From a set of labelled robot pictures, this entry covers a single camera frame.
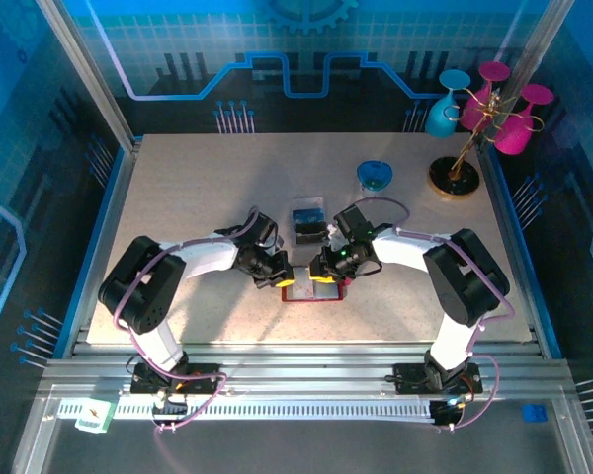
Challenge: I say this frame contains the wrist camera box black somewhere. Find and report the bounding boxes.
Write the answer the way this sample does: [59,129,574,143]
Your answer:
[250,211,281,246]
[333,204,375,241]

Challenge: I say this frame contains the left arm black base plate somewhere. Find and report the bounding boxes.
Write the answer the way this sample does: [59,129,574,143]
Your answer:
[130,362,222,396]

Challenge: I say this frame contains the aluminium profile frame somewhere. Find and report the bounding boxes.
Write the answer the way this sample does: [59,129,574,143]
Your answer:
[9,0,593,474]

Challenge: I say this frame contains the blue table side rail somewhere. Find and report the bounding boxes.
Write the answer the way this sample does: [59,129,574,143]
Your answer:
[482,145,563,359]
[52,135,144,359]

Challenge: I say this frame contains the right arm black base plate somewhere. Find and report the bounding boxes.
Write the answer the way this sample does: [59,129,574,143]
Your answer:
[392,362,484,396]

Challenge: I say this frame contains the green white small box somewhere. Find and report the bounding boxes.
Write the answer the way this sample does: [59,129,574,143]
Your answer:
[74,398,118,435]

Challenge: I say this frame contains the small black electronics board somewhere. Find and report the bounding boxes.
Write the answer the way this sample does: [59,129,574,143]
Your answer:
[151,394,188,421]
[430,398,464,427]

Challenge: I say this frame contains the gold wire glass rack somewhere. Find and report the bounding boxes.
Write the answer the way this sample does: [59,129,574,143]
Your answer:
[427,86,546,200]

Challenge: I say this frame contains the small blue block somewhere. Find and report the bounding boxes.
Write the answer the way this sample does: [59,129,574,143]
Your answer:
[521,403,549,424]

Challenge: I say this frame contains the pink wine glass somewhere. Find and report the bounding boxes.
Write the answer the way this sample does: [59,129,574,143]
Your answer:
[493,83,554,156]
[462,60,511,133]

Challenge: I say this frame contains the light blue wine glass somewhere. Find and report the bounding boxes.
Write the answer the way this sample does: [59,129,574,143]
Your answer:
[424,68,472,139]

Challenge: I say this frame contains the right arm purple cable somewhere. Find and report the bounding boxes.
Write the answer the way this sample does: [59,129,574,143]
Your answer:
[353,197,516,434]

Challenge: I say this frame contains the white slotted cable duct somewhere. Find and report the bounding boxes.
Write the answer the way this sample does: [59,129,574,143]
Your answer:
[57,398,436,424]

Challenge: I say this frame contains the blue transparent goblet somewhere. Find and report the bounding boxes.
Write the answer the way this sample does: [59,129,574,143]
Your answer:
[355,159,394,199]

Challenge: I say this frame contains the red card holder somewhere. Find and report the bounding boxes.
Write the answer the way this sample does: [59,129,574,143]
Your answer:
[281,266,352,303]

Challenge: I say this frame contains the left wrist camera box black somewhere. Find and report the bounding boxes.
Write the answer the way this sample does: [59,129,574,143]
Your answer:
[250,211,281,246]

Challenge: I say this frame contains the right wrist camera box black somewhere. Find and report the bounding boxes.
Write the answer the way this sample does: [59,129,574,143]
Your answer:
[333,204,375,241]

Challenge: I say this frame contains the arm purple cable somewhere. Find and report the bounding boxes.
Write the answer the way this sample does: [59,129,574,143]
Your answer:
[353,197,516,434]
[113,205,261,435]

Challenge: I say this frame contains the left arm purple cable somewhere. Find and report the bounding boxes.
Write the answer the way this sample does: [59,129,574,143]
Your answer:
[113,205,261,435]

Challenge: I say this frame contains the black card with white stripe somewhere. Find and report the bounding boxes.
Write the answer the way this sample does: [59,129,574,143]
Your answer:
[294,221,326,245]

